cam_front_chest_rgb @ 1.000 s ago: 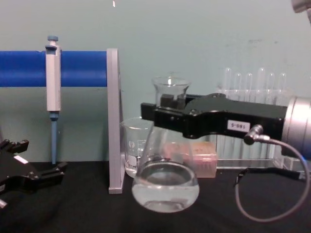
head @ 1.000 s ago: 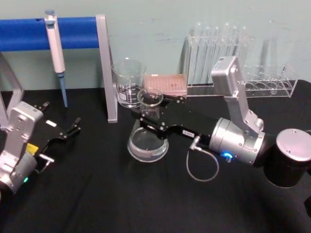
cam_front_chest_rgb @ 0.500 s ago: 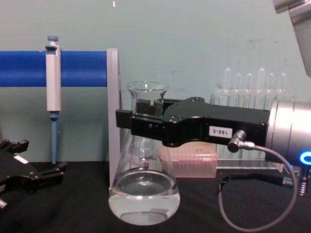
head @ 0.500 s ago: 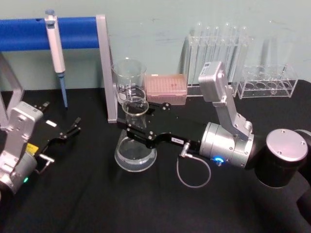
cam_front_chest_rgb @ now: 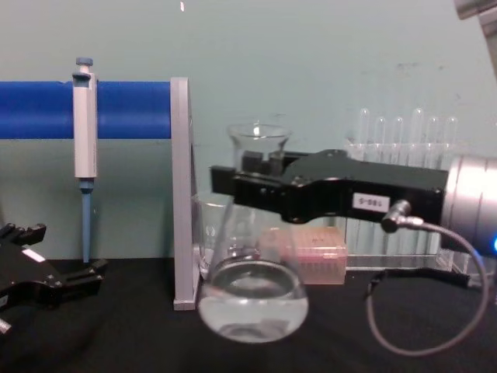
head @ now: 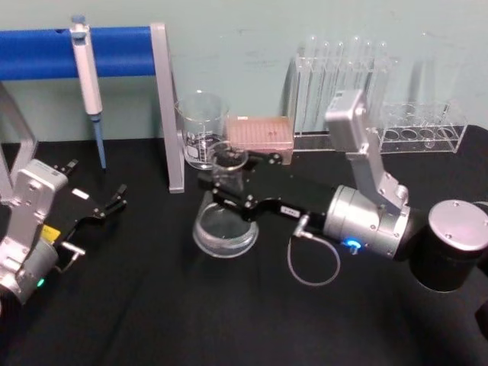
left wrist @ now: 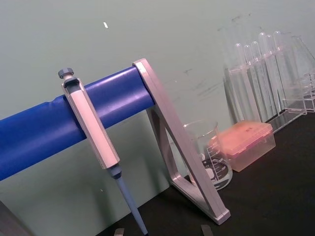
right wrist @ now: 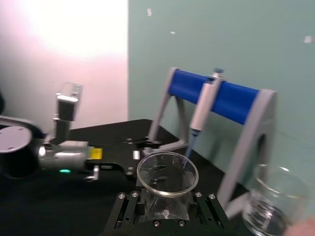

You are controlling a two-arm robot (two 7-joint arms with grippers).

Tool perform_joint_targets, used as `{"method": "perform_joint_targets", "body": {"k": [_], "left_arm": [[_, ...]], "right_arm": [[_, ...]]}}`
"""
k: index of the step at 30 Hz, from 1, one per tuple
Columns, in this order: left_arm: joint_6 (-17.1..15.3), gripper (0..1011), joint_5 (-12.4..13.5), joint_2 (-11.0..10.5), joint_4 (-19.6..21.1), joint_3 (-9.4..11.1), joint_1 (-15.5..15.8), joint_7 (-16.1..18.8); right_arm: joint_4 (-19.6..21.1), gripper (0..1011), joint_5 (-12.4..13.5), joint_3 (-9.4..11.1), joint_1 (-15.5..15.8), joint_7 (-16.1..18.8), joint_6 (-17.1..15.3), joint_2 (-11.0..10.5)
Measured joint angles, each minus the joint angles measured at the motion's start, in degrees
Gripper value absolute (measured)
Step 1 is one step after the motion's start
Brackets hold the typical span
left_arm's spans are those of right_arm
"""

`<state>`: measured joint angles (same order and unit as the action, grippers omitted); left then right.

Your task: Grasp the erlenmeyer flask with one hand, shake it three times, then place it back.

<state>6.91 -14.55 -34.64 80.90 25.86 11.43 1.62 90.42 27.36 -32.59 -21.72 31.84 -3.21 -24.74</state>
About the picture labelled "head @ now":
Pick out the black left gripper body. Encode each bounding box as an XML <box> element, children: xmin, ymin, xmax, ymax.
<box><xmin>40</xmin><ymin>175</ymin><xmax>108</xmax><ymax>253</ymax></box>

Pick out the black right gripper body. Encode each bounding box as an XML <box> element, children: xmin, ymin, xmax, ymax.
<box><xmin>243</xmin><ymin>162</ymin><xmax>337</xmax><ymax>235</ymax></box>

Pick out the clear glass conical flask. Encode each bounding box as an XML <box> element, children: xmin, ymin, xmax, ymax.
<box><xmin>191</xmin><ymin>141</ymin><xmax>257</xmax><ymax>259</ymax></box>

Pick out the pink pipette tip box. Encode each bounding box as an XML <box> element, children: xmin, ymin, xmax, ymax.
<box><xmin>225</xmin><ymin>115</ymin><xmax>296</xmax><ymax>166</ymax></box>

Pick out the tall clear test tube rack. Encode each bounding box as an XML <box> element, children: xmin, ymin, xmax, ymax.
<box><xmin>287</xmin><ymin>52</ymin><xmax>398</xmax><ymax>139</ymax></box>

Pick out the clear glass beaker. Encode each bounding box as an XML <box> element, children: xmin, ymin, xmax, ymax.
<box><xmin>174</xmin><ymin>90</ymin><xmax>232</xmax><ymax>171</ymax></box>

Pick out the white and blue pipette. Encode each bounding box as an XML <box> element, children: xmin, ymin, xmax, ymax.
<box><xmin>70</xmin><ymin>14</ymin><xmax>108</xmax><ymax>171</ymax></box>

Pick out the clear glass test tube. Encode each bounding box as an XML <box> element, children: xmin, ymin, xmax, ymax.
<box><xmin>362</xmin><ymin>40</ymin><xmax>375</xmax><ymax>101</ymax></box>
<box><xmin>320</xmin><ymin>40</ymin><xmax>333</xmax><ymax>127</ymax></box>
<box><xmin>307</xmin><ymin>34</ymin><xmax>319</xmax><ymax>131</ymax></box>
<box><xmin>334</xmin><ymin>40</ymin><xmax>346</xmax><ymax>96</ymax></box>
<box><xmin>349</xmin><ymin>35</ymin><xmax>363</xmax><ymax>92</ymax></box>

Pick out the blue bar pipette stand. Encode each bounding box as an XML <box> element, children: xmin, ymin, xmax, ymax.
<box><xmin>0</xmin><ymin>22</ymin><xmax>187</xmax><ymax>203</ymax></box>

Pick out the black table cloth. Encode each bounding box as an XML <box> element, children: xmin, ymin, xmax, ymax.
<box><xmin>0</xmin><ymin>124</ymin><xmax>488</xmax><ymax>366</ymax></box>

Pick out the low clear acrylic tube rack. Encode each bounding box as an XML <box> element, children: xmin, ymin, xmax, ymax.
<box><xmin>380</xmin><ymin>98</ymin><xmax>468</xmax><ymax>154</ymax></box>

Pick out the thin grey right gripper cable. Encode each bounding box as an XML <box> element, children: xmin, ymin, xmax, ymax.
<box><xmin>287</xmin><ymin>213</ymin><xmax>342</xmax><ymax>287</ymax></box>

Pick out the silver left gripper cable plug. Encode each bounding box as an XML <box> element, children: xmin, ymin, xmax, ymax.
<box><xmin>56</xmin><ymin>241</ymin><xmax>87</xmax><ymax>274</ymax></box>

